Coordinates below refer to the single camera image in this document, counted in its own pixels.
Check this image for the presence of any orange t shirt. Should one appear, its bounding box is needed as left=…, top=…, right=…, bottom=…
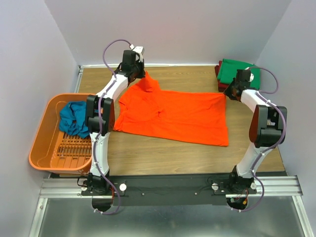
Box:
left=114, top=74, right=229, bottom=147

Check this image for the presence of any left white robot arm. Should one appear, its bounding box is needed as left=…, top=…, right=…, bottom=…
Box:
left=84, top=46, right=145, bottom=195

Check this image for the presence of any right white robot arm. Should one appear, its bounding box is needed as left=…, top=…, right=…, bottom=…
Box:
left=224, top=67, right=287, bottom=194

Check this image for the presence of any folded dark red t shirt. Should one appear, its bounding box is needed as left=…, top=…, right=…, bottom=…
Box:
left=214, top=60, right=230, bottom=92

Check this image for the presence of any folded green t shirt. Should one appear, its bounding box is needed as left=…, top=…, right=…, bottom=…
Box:
left=217, top=59, right=260, bottom=90

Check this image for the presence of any teal t shirt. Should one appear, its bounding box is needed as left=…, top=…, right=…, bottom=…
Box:
left=59, top=101, right=89, bottom=139

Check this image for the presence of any orange plastic basket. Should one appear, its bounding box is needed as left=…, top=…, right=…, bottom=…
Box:
left=29, top=93, right=92, bottom=175

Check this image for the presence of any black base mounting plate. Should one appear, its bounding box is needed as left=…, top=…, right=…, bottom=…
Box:
left=77, top=173, right=257, bottom=208

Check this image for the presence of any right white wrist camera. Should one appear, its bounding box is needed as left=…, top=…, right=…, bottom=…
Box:
left=245, top=68, right=254, bottom=83

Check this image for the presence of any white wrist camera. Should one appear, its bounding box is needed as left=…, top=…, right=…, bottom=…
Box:
left=129, top=44, right=145, bottom=62
left=245, top=68, right=254, bottom=83

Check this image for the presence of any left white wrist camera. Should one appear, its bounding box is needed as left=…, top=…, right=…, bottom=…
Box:
left=129, top=44, right=145, bottom=62

